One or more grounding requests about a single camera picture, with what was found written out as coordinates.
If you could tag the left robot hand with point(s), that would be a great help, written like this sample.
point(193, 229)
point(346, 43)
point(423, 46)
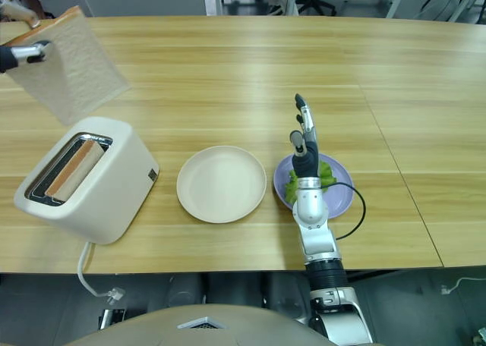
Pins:
point(23, 52)

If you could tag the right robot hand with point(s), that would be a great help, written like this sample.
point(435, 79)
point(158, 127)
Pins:
point(308, 158)

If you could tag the bread slice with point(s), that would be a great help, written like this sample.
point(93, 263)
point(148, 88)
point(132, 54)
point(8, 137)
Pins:
point(72, 69)
point(74, 171)

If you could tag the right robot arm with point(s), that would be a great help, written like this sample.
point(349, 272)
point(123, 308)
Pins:
point(317, 224)

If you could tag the green lettuce leaf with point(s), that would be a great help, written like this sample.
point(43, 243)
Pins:
point(291, 188)

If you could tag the purple plate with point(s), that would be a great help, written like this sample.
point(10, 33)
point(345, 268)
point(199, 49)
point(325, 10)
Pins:
point(341, 194)

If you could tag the cream plate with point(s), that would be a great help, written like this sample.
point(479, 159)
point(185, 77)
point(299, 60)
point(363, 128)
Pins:
point(222, 184)

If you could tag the cream toaster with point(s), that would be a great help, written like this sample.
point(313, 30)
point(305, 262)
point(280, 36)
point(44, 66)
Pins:
point(110, 194)

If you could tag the robot body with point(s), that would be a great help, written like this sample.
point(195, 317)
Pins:
point(201, 325)

